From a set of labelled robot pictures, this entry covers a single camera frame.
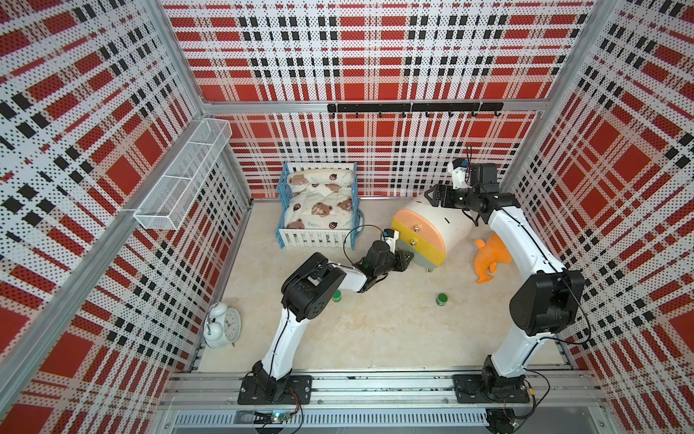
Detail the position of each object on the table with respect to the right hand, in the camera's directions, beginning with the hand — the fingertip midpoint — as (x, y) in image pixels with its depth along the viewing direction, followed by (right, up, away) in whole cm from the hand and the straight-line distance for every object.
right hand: (438, 192), depth 85 cm
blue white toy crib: (-42, -16, +16) cm, 47 cm away
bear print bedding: (-42, 0, +26) cm, 49 cm away
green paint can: (-33, -35, +5) cm, 48 cm away
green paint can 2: (+2, -36, +3) cm, 36 cm away
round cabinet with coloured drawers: (-3, -13, -4) cm, 14 cm away
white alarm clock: (-64, -39, -10) cm, 76 cm away
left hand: (-5, -21, +11) cm, 24 cm away
